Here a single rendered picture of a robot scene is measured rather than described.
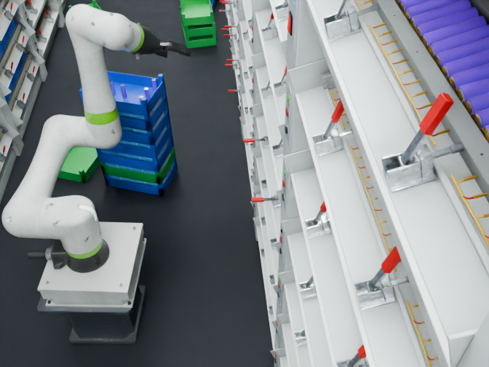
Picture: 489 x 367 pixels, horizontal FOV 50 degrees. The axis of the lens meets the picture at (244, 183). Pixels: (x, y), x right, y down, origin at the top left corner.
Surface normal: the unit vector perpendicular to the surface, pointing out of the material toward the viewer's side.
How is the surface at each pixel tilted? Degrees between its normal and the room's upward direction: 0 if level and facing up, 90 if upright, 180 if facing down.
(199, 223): 0
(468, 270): 17
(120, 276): 2
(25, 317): 0
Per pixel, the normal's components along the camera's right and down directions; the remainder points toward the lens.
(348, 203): -0.31, -0.66
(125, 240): 0.02, -0.71
